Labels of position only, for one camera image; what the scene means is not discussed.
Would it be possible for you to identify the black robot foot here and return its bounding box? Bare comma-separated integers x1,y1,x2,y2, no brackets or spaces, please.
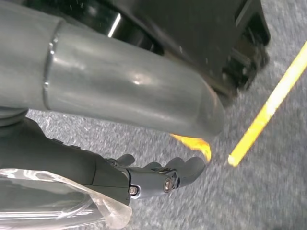
24,0,271,107

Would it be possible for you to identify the bent yellow floor tape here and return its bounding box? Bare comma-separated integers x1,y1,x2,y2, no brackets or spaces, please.
169,133,212,162

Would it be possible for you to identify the straight yellow floor tape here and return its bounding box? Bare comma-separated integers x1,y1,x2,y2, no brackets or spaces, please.
227,40,307,168

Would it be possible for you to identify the clear plastic cover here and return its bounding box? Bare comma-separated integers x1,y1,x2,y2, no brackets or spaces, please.
0,168,133,230

